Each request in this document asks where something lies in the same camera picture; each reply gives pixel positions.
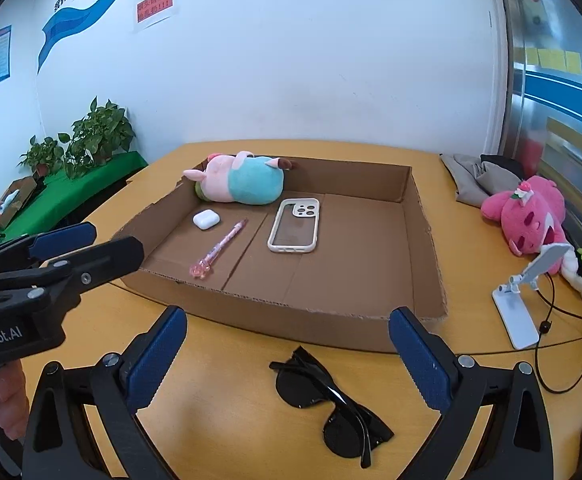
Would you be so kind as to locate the beige and grey cloth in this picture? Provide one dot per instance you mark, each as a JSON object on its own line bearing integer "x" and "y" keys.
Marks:
{"x": 471, "y": 175}

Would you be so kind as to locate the large potted green plant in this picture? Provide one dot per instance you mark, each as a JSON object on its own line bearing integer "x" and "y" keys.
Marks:
{"x": 98, "y": 135}

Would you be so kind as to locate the small open cardboard box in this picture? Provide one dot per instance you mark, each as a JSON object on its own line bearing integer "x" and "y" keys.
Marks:
{"x": 16, "y": 205}

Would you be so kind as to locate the black sunglasses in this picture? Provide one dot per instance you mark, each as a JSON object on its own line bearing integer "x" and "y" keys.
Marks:
{"x": 303, "y": 390}

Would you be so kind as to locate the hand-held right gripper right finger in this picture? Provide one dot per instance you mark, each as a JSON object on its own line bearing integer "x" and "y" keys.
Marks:
{"x": 416, "y": 355}

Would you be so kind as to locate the white phone stand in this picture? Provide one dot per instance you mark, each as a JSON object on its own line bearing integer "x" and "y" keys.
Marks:
{"x": 516, "y": 315}

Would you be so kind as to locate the person's left hand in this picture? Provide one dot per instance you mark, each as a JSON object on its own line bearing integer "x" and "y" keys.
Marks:
{"x": 8, "y": 400}

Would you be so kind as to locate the teal and pink plush pig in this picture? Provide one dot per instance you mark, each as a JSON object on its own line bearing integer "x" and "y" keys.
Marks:
{"x": 243, "y": 180}

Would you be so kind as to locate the pink strawberry plush bear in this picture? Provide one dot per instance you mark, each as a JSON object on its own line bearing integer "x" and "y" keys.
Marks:
{"x": 526, "y": 215}

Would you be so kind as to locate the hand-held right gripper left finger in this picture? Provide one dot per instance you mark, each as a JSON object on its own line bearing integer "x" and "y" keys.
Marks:
{"x": 156, "y": 360}

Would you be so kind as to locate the small potted green plant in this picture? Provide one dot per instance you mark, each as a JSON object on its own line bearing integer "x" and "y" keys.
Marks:
{"x": 43, "y": 157}

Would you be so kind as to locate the pink glitter pen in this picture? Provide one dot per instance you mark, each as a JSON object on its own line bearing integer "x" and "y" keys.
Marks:
{"x": 218, "y": 249}

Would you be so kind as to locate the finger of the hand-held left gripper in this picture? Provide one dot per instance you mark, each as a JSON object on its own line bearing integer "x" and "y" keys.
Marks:
{"x": 96, "y": 262}
{"x": 66, "y": 237}

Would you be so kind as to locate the blue wave wall decal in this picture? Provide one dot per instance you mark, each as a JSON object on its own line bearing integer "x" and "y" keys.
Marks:
{"x": 66, "y": 22}

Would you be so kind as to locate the glass partition with blue stripe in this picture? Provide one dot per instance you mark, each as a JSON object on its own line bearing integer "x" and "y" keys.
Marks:
{"x": 561, "y": 95}

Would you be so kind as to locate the white earbuds case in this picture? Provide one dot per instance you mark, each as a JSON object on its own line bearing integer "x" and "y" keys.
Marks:
{"x": 204, "y": 220}

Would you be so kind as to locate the clear white-rimmed phone case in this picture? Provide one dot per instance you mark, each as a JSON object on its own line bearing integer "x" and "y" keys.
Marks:
{"x": 293, "y": 227}

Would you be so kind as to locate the green table cloth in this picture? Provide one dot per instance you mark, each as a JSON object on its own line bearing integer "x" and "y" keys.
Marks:
{"x": 86, "y": 185}

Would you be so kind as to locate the shallow cardboard box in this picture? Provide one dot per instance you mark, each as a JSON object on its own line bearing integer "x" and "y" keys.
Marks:
{"x": 361, "y": 255}

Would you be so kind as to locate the red and white paper notice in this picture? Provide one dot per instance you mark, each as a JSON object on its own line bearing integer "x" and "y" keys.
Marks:
{"x": 153, "y": 9}

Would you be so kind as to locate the yellow sticky notes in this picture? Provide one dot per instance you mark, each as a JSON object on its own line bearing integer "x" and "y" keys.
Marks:
{"x": 551, "y": 59}

